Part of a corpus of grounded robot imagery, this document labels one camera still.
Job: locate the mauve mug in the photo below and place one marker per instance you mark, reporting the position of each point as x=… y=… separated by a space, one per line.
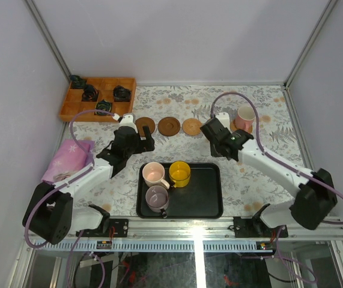
x=157 y=199

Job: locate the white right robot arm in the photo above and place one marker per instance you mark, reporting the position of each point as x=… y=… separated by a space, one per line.
x=311 y=191

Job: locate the black serving tray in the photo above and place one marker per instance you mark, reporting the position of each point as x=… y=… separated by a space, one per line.
x=200 y=199

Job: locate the purple patterned cloth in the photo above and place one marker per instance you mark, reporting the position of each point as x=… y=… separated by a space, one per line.
x=68 y=160

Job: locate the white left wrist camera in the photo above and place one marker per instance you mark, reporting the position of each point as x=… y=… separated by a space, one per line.
x=127 y=120

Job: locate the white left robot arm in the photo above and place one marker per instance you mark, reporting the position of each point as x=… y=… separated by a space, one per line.
x=51 y=213

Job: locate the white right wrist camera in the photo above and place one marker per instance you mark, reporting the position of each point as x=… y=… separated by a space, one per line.
x=224 y=119

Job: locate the brown wooden coaster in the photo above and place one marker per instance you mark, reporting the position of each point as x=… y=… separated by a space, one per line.
x=169 y=126
x=145 y=121

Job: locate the yellow glass cup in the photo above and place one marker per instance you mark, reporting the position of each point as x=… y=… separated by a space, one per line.
x=179 y=174

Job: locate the orange wooden divided tray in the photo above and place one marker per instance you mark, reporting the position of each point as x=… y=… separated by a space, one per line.
x=75 y=103

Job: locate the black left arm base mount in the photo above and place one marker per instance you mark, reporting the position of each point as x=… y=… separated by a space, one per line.
x=114 y=228

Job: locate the dark rolled fabric bundle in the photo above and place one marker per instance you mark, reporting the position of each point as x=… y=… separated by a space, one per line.
x=121 y=94
x=77 y=82
x=90 y=93

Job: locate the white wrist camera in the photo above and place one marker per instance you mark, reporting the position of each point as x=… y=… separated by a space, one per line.
x=127 y=120
x=224 y=119

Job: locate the aluminium front frame rail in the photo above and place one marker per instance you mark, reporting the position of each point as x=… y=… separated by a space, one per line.
x=217 y=229

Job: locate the pink mug cream inside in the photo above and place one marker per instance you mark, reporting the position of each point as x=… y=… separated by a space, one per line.
x=245 y=118

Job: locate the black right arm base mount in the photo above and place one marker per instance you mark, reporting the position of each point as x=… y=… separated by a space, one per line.
x=244 y=228

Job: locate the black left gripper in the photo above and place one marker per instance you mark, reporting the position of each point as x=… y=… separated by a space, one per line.
x=141 y=143

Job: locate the light pink mug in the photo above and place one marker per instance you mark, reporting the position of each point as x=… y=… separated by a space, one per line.
x=153 y=174

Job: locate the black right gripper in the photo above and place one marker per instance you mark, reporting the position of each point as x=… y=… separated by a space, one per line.
x=213 y=151

